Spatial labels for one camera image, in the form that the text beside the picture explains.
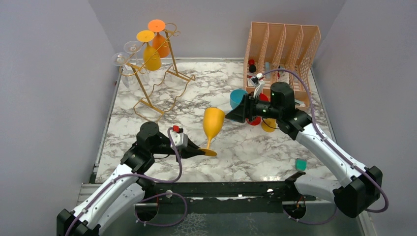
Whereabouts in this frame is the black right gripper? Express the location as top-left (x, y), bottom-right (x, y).
top-left (225, 92), bottom-right (281, 123)

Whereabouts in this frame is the red plastic wine glass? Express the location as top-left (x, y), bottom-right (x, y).
top-left (246, 93), bottom-right (269, 126)

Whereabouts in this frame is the blue plastic wine glass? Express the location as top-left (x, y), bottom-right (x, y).
top-left (229, 89), bottom-right (247, 109)

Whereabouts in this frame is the yellow wine glass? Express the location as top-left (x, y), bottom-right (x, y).
top-left (200, 107), bottom-right (225, 157)
top-left (261, 118), bottom-right (278, 132)
top-left (136, 30), bottom-right (162, 71)

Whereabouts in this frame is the yellow front wine glass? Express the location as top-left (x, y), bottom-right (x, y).
top-left (261, 118), bottom-right (278, 132)

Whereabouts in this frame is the clear front wine glass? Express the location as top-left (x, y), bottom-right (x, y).
top-left (112, 52), bottom-right (131, 89)

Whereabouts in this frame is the clear wine glass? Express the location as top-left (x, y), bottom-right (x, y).
top-left (123, 41), bottom-right (150, 83)
top-left (112, 52), bottom-right (131, 89)

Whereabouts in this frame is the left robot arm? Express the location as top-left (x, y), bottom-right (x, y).
top-left (56, 121), bottom-right (205, 236)

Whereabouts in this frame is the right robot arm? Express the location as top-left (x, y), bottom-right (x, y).
top-left (226, 82), bottom-right (383, 218)

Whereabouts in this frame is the orange wine glass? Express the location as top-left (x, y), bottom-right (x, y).
top-left (148, 19), bottom-right (170, 58)

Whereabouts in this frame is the red black small bottle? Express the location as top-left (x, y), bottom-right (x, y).
top-left (248, 59), bottom-right (257, 73)

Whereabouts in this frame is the peach plastic file organizer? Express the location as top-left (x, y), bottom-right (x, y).
top-left (243, 22), bottom-right (321, 111)

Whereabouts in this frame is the green small block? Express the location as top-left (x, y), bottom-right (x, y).
top-left (295, 158), bottom-right (307, 172)

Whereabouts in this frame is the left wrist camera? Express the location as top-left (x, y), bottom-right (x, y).
top-left (170, 125), bottom-right (188, 150)

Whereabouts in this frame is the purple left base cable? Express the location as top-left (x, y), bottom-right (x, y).
top-left (134, 193), bottom-right (188, 228)

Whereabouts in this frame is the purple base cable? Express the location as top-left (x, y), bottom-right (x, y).
top-left (282, 205), bottom-right (338, 227)
top-left (134, 193), bottom-right (188, 228)

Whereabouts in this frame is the black mounting rail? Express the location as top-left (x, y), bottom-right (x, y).
top-left (134, 181), bottom-right (315, 216)

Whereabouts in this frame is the gold wire glass rack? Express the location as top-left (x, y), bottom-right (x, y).
top-left (124, 22), bottom-right (196, 121)

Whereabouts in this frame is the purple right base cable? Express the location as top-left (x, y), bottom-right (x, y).
top-left (282, 205), bottom-right (338, 227)

